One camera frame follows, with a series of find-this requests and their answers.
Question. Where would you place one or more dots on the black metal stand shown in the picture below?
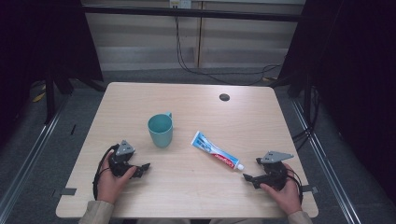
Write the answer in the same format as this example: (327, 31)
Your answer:
(49, 99)

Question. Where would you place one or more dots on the metal floor rail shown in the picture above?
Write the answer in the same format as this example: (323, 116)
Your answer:
(28, 158)
(327, 168)

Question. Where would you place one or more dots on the black curtain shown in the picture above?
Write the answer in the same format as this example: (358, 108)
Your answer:
(355, 77)
(37, 40)

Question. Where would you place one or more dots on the grey tape strip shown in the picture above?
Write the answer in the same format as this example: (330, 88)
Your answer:
(310, 189)

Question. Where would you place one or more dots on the yellow floor scrap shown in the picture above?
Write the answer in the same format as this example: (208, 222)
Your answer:
(39, 97)

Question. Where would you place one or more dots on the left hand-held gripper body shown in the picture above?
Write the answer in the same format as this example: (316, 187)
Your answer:
(120, 161)

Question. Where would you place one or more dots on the small black floor tape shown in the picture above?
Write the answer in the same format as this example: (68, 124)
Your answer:
(73, 129)

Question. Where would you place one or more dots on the person's right hand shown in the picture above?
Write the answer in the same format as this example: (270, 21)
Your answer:
(286, 196)

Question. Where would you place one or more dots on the black horizontal bar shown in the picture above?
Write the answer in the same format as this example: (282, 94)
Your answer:
(186, 13)

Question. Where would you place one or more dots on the person's left hand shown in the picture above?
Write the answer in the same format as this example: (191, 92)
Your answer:
(110, 185)

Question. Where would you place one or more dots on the white wall socket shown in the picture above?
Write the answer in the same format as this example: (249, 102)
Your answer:
(180, 3)

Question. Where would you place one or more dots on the dark round table grommet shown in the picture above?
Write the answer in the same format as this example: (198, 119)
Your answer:
(224, 97)

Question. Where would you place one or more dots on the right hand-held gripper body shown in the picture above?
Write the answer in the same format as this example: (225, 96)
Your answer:
(274, 172)

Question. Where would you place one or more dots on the blue white toothpaste tube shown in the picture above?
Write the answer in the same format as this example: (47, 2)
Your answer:
(214, 151)

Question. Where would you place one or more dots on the teal plastic cup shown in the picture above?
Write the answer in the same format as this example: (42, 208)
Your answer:
(160, 130)

